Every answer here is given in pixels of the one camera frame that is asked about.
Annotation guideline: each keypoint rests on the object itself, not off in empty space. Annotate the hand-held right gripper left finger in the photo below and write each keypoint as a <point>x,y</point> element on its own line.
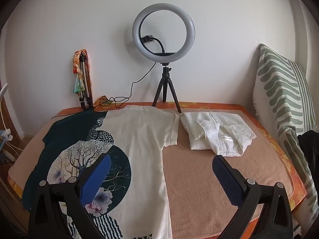
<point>96,179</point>

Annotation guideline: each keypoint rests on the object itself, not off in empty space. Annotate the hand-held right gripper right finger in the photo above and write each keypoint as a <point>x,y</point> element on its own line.
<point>228,181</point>

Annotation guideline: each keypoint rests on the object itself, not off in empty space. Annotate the white and teal printed T-shirt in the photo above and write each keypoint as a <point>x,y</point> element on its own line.
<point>139,142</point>

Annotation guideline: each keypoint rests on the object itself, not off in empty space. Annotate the folded white shirt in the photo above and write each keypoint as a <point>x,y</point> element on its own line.
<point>224,139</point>

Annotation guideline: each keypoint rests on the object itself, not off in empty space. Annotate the orange floral bed sheet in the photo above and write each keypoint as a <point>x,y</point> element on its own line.
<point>297,194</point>

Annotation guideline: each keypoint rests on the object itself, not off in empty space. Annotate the small colourful cloth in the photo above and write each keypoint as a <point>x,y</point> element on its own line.
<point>104,100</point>

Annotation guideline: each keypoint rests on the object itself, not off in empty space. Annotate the black garment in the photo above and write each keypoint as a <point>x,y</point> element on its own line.
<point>310,149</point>

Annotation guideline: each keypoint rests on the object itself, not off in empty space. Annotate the colourful knotted scarf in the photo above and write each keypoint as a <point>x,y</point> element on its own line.
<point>77,84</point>

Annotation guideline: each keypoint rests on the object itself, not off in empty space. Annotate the white power strip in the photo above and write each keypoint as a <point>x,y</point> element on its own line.
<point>7,135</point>

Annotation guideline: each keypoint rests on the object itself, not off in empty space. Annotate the folded silver tripod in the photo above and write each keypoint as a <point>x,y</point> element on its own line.
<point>84,79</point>

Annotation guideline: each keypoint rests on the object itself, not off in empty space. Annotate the green striped pillow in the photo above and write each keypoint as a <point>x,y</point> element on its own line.
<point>279,92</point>

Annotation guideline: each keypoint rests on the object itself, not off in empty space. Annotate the black mini tripod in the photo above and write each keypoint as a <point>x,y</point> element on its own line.
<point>165,77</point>

